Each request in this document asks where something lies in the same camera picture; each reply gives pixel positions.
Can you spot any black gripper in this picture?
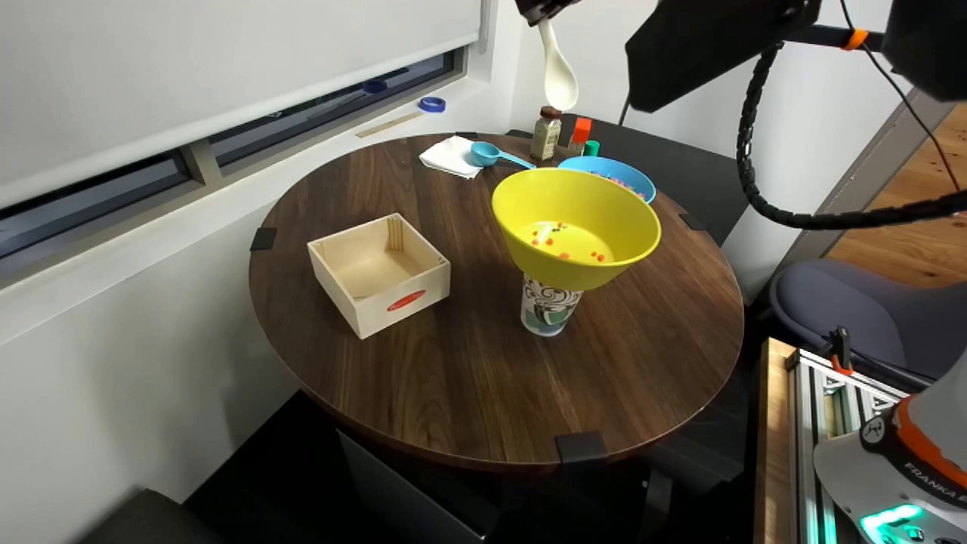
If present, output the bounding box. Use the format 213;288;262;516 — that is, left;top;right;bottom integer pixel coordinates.
514;0;578;27

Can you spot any white plastic spoon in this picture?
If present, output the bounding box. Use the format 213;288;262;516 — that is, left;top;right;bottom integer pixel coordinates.
539;20;579;111

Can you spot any yellow plastic bowl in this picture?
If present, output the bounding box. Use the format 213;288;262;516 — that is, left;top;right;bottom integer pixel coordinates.
489;167;663;291

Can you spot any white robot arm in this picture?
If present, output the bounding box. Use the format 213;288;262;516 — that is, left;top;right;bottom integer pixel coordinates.
624;0;967;111

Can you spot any blue bowl of coloured beads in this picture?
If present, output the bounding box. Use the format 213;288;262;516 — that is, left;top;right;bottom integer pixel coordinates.
559;156;658;202

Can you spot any spice jar brown lid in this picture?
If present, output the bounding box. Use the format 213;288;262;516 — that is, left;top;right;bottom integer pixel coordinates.
532;105;562;162

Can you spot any orange block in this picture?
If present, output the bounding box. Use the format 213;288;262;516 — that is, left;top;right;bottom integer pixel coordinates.
567;118;592;147

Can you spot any blue tape roll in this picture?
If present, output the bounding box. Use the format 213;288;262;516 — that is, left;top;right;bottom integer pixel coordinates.
417;97;447;111

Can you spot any blue measuring scoop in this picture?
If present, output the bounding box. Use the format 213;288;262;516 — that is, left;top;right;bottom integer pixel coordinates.
465;142;532;169

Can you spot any small wooden box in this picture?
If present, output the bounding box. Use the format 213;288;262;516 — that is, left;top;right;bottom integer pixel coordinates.
305;212;450;339

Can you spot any black table clamp pad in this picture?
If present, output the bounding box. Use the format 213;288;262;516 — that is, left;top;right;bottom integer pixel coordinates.
557;432;607;466

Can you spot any metal equipment rack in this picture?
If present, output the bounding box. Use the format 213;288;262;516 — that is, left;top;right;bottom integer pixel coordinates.
753;339;911;544

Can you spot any grey office chair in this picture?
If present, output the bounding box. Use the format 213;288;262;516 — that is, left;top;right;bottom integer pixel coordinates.
766;261;967;389

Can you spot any grey orange device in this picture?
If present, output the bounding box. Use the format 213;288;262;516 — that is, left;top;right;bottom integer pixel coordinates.
812;354;967;544

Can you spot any black corrugated cable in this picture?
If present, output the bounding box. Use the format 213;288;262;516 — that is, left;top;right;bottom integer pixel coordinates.
735;39;967;231

